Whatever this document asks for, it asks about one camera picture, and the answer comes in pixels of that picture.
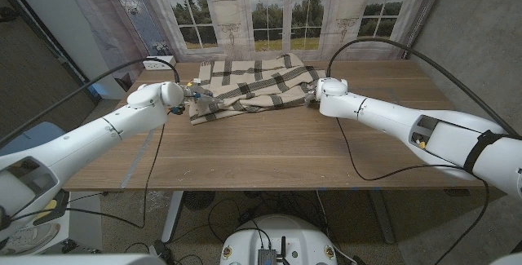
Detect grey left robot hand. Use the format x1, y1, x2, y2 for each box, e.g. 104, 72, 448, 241
181, 80, 225, 107

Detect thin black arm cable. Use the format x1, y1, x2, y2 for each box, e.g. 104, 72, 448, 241
7, 122, 166, 230
334, 117, 490, 265

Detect white power strip box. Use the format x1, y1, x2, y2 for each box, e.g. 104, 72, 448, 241
142, 55, 177, 71

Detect blue-grey plastic container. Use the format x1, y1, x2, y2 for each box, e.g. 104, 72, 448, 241
0, 121, 69, 156

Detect black foot pedal yellow pads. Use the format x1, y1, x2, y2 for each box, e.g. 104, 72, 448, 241
34, 189, 70, 226

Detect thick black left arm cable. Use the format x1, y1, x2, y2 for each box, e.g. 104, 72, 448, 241
0, 56, 181, 147

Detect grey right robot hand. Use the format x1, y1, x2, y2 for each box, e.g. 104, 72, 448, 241
303, 79, 327, 107

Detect grey electronics box on torso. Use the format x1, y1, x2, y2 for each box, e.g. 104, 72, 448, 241
257, 248, 278, 265

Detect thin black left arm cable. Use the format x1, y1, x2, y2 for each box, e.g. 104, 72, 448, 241
7, 122, 166, 230

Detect grey table leg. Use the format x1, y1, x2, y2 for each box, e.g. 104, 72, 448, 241
369, 190, 396, 245

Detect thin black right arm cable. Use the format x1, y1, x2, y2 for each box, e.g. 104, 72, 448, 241
334, 117, 490, 265

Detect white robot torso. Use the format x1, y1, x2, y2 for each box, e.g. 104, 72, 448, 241
219, 214, 338, 265

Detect cream plaid scarf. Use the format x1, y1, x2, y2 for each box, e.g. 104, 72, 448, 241
188, 52, 327, 126

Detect black round fan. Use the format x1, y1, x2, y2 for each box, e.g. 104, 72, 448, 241
182, 191, 216, 211

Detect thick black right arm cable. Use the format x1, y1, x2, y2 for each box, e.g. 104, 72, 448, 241
325, 37, 521, 138

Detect white table leg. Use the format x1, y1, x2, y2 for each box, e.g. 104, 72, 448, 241
161, 191, 184, 244

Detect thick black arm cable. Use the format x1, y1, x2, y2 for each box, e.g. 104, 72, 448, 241
325, 37, 521, 138
0, 56, 181, 147

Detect white sneaker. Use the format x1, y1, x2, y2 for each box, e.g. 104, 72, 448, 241
0, 223, 61, 256

